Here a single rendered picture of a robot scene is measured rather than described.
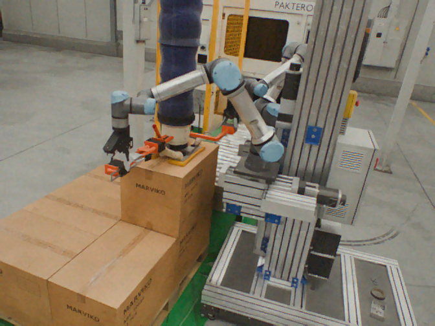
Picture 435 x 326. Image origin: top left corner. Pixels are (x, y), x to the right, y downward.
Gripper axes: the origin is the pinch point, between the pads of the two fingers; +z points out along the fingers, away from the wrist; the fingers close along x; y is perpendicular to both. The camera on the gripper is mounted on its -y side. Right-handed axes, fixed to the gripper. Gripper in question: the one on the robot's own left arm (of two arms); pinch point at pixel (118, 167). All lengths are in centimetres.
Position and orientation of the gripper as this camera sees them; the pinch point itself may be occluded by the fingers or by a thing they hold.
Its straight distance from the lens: 170.3
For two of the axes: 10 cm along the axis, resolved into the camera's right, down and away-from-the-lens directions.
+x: -9.3, -2.3, 2.9
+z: -1.0, 9.0, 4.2
